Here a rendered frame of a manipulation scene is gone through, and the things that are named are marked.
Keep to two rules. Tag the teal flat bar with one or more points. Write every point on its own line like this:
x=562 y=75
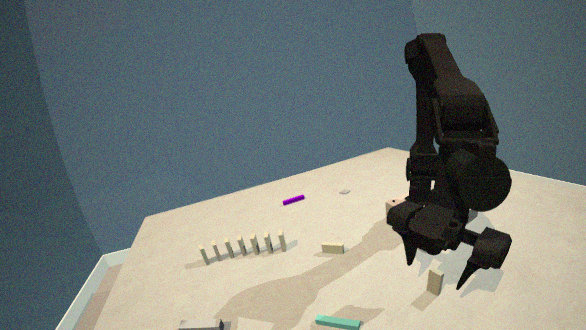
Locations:
x=337 y=322

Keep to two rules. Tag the purple flat bar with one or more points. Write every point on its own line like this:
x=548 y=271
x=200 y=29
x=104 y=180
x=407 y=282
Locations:
x=293 y=200

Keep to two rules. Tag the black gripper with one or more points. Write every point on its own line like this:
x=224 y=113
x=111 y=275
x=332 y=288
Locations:
x=490 y=248

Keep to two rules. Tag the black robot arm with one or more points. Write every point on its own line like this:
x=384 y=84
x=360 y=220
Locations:
x=452 y=109

